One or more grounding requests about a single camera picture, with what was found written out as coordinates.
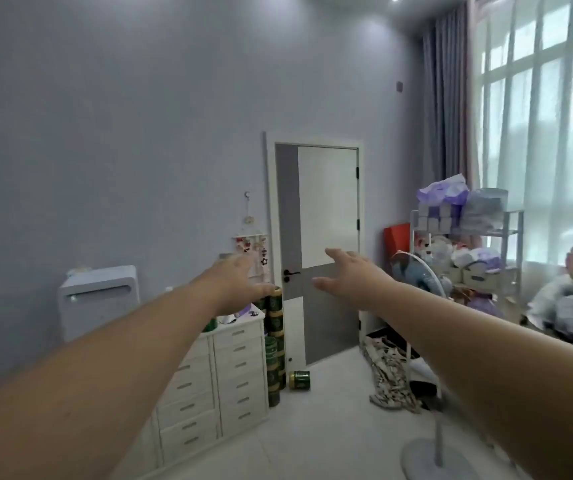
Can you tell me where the person's right hand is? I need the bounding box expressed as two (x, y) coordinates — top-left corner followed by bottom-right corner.
(312, 248), (397, 313)

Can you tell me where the person's left hand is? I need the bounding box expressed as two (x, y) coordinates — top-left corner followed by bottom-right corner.
(194, 252), (278, 318)

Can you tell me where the purple diaper bag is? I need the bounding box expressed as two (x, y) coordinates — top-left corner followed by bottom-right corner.
(416, 174), (470, 207)

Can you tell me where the pale grey diaper bag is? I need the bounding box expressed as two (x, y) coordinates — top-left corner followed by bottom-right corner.
(461, 188), (509, 233)

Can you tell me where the person's right forearm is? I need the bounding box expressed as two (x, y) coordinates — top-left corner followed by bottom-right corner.
(366, 279), (573, 480)

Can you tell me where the person's left forearm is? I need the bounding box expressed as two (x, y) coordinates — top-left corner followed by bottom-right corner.
(0, 279), (217, 480)

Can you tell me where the pile of grey clothes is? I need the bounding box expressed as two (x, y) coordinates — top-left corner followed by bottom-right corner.
(526, 274), (573, 355)

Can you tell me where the red board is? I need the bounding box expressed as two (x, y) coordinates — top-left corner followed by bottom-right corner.
(384, 223), (411, 265)

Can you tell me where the stack of green cans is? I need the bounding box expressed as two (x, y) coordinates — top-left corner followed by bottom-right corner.
(254, 287), (287, 408)

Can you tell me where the grey and white door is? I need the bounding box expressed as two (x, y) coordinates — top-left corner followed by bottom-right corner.
(266, 130), (366, 368)

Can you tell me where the cream chest of drawers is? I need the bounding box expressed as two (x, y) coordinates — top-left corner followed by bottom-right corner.
(111, 307), (271, 480)

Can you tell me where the beige patterned fabric bag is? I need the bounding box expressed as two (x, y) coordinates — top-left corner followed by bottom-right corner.
(361, 337), (422, 413)

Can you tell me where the stack of tissue packs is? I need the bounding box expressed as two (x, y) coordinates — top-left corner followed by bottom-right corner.
(416, 203), (462, 233)

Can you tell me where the white storage basket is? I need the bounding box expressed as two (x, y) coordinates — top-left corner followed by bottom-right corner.
(461, 267), (505, 291)

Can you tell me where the white box appliance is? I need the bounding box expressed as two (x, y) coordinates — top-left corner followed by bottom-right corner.
(57, 265), (141, 343)

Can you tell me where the white metal shelf rack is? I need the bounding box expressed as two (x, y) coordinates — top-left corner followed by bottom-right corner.
(408, 209), (525, 321)

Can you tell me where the white standing fan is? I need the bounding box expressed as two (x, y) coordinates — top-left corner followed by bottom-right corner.
(391, 250), (482, 480)

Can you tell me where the grey blue curtain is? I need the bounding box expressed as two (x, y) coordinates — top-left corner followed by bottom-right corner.
(422, 4), (470, 188)

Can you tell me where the pink curtain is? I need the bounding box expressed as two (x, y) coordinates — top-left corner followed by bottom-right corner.
(466, 0), (482, 191)

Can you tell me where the sheer white curtain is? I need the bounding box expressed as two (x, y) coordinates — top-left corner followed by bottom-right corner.
(474, 0), (573, 295)

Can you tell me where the wall hanging ornament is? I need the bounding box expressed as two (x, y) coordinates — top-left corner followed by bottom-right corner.
(232, 191), (270, 268)

